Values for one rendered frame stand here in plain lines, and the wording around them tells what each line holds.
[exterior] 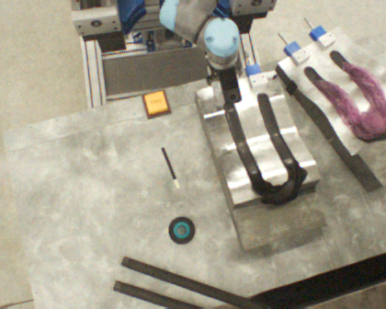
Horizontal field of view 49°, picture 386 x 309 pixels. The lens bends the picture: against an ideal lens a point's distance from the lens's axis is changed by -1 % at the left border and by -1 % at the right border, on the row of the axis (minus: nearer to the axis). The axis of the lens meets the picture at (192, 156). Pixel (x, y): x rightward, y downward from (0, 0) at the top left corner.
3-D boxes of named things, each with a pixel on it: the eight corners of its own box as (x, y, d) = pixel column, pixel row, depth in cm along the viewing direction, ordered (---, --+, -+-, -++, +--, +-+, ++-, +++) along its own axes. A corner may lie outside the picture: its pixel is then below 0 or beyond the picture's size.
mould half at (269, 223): (195, 101, 140) (196, 84, 127) (269, 82, 143) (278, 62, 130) (242, 251, 128) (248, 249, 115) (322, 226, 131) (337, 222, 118)
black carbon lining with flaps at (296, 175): (220, 106, 133) (222, 93, 123) (267, 93, 134) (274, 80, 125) (255, 213, 124) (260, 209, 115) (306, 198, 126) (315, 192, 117)
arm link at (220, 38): (214, 6, 92) (247, 27, 91) (215, 26, 103) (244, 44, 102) (194, 37, 92) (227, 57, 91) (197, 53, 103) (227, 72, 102)
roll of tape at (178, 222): (182, 250, 128) (182, 249, 124) (163, 231, 129) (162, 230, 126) (200, 230, 129) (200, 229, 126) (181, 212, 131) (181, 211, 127)
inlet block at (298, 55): (271, 40, 144) (274, 31, 138) (282, 33, 144) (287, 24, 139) (294, 70, 141) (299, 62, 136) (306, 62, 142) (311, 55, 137)
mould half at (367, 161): (274, 70, 144) (281, 54, 133) (334, 34, 148) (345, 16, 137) (367, 193, 134) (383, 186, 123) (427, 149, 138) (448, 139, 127)
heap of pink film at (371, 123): (308, 85, 136) (315, 74, 129) (350, 58, 139) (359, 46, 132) (358, 150, 131) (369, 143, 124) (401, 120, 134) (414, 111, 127)
